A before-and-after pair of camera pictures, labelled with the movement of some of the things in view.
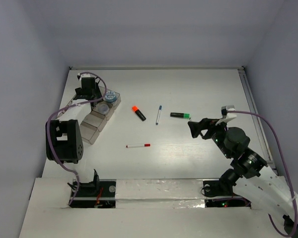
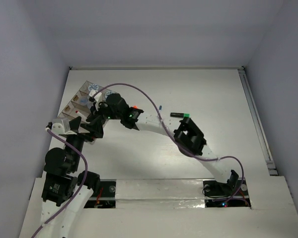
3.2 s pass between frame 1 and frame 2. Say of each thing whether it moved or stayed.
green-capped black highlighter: stayed
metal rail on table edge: stayed
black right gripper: moved
